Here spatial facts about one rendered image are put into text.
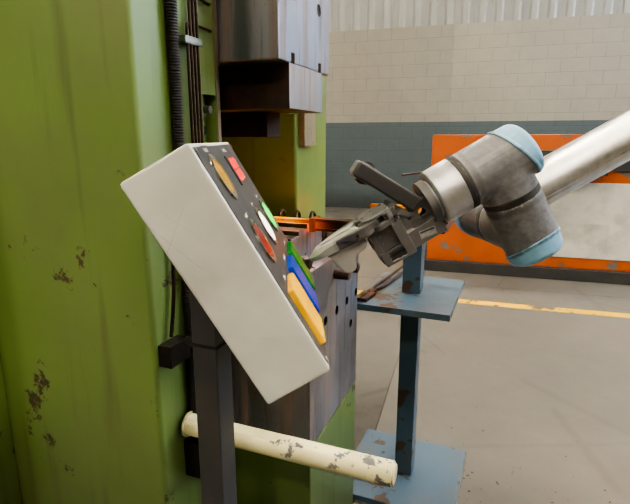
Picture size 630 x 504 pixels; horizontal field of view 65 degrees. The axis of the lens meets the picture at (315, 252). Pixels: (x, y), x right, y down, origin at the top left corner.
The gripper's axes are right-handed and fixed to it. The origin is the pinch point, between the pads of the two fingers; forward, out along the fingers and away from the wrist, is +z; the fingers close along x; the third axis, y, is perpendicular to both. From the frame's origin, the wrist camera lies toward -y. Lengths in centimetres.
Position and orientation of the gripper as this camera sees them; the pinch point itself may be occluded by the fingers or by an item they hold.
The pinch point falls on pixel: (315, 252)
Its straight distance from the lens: 78.1
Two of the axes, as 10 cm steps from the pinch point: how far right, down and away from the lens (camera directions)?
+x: -0.6, -2.2, 9.7
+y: 5.0, 8.4, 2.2
